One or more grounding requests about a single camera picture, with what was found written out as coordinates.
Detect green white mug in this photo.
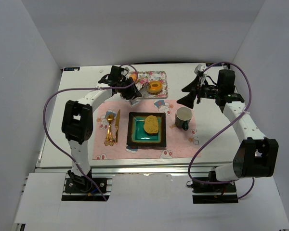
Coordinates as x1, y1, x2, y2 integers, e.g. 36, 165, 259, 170
175, 107, 193, 131

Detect black teal square plate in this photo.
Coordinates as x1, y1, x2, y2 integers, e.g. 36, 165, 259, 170
127, 112, 167, 148

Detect round bun rear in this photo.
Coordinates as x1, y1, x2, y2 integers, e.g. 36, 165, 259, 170
129, 74, 138, 83

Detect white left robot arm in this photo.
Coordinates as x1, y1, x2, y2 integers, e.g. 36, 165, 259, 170
62, 66, 142, 192

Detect gold knife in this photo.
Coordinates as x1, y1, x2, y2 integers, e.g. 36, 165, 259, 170
114, 110, 120, 144

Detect aluminium table rail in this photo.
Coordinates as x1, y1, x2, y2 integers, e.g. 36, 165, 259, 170
34, 164, 213, 175

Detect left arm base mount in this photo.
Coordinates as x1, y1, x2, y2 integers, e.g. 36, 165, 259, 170
61, 170, 112, 202

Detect floral rectangular tray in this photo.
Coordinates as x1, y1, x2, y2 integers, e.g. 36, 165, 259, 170
135, 71, 168, 100

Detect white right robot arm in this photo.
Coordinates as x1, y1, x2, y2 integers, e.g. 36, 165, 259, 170
177, 65, 279, 185

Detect gold fork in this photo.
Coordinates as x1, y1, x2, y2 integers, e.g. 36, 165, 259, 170
104, 114, 114, 146

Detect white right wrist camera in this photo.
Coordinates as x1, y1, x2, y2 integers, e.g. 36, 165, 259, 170
194, 64, 206, 77

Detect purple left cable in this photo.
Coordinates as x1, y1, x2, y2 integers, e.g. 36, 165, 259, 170
42, 64, 139, 201

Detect orange glazed donut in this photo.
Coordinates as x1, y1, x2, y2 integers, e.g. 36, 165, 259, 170
147, 81, 163, 94

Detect seeded bread slice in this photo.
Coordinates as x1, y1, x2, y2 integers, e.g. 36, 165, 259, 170
144, 115, 159, 134

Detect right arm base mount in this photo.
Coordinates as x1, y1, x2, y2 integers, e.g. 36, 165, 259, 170
186, 180, 238, 205

